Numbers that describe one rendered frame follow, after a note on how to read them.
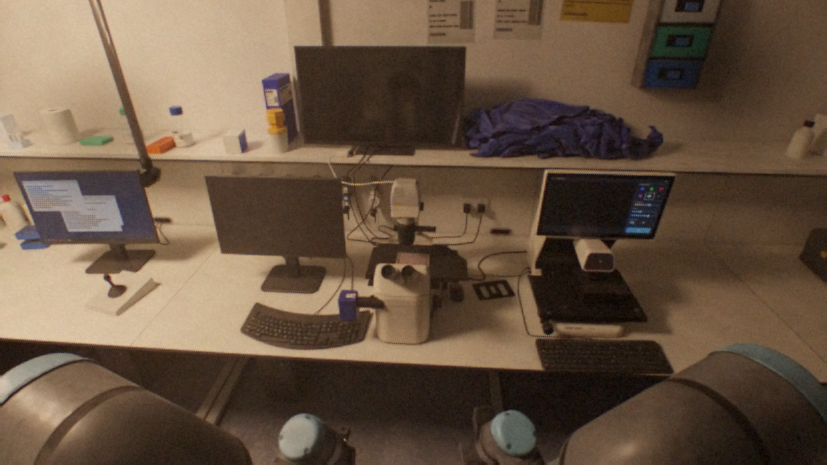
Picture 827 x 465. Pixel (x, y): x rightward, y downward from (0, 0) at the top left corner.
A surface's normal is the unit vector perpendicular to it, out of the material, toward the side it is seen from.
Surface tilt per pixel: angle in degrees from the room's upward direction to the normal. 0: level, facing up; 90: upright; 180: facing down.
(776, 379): 8
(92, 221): 86
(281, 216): 86
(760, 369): 5
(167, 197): 90
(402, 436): 0
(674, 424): 28
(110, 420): 15
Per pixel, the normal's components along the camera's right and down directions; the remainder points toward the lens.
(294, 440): -0.14, -0.69
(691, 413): -0.30, -0.83
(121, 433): 0.36, -0.74
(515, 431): 0.14, -0.70
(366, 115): -0.07, 0.40
